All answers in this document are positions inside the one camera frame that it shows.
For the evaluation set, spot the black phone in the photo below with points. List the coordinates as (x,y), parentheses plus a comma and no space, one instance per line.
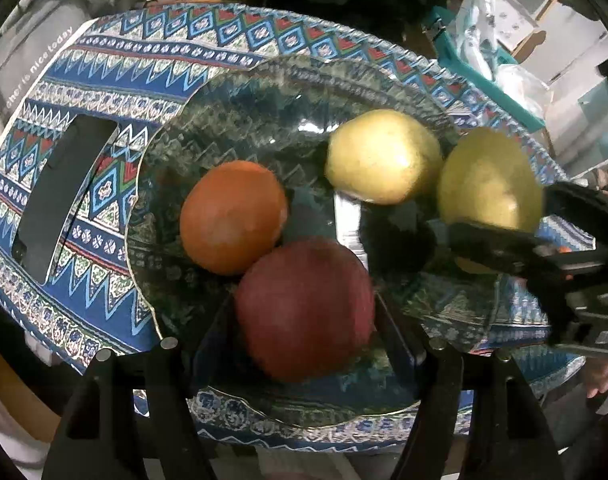
(58,200)

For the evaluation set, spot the yellow pear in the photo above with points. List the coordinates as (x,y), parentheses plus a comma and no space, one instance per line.
(489,185)
(384,155)

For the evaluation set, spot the person's right hand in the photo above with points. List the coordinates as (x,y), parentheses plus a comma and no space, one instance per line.
(598,377)

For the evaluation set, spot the grey bag with lettering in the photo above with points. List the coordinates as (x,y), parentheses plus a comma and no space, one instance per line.
(28,50)

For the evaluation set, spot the clear plastic bags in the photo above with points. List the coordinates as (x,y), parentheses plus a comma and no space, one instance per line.
(519,85)

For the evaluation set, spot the large orange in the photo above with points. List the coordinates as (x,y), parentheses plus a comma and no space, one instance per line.
(228,215)

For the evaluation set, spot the teal plastic bin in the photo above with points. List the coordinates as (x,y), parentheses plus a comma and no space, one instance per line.
(451,50)

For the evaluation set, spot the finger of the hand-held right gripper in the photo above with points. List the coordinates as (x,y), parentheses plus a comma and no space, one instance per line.
(594,210)
(504,250)

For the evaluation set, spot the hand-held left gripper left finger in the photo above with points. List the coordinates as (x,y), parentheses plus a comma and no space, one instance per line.
(163,390)

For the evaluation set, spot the dark red apple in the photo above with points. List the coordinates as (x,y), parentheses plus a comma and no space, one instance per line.
(304,310)

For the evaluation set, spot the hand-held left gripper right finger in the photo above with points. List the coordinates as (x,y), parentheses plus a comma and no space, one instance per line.
(449,390)

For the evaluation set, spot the patterned blue tablecloth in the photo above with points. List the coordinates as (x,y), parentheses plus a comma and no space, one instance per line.
(133,45)

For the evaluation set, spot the glass bowl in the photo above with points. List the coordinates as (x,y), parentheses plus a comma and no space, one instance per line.
(264,110)

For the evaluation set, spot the white perforated box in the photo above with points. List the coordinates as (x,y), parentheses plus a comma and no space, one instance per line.
(509,10)

